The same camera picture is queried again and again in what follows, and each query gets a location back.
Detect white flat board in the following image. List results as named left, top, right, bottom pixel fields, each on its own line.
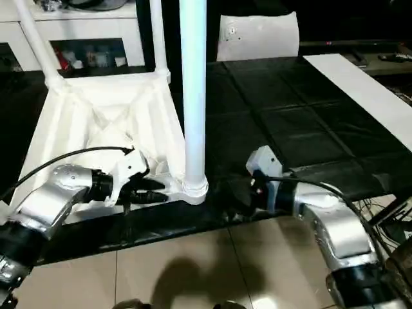
left=303, top=53, right=412, bottom=145

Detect dark top television stand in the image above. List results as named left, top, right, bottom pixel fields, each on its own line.
left=341, top=51, right=412, bottom=77

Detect black table mat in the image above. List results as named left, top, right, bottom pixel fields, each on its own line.
left=0, top=54, right=412, bottom=267

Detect red packet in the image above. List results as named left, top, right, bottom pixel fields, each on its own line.
left=54, top=48, right=70, bottom=70

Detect white plastic table top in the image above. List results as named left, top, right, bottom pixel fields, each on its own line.
left=0, top=71, right=210, bottom=226

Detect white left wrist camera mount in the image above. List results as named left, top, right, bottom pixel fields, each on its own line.
left=108, top=149, right=151, bottom=207

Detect dark robot foot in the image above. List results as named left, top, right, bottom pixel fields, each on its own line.
left=114, top=299, right=152, bottom=309
left=212, top=301, right=245, bottom=309

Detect black metal stand leg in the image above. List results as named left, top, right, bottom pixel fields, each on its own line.
left=366, top=196, right=412, bottom=226

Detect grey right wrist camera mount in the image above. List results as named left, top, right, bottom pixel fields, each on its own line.
left=245, top=145, right=284, bottom=212

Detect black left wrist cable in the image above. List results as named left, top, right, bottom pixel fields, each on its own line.
left=0, top=146, right=136, bottom=199

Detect white glass-door cabinet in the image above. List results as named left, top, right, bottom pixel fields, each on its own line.
left=0, top=0, right=145, bottom=71

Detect dark robot right foot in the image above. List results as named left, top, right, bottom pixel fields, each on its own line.
left=212, top=301, right=245, bottom=309

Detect black box with gold label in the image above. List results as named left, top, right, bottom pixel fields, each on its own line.
left=136, top=0, right=223, bottom=70

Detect black television screen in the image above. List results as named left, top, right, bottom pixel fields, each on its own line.
left=299, top=0, right=412, bottom=46

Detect dark robot left foot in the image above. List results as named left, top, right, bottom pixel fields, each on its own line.
left=114, top=299, right=152, bottom=309

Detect black tangled items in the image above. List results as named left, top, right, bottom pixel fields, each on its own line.
left=38, top=0, right=70, bottom=10

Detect white bag with round fitting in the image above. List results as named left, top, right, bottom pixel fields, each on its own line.
left=216, top=11, right=300, bottom=62

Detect dark remote control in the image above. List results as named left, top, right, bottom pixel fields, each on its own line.
left=378, top=54, right=412, bottom=64

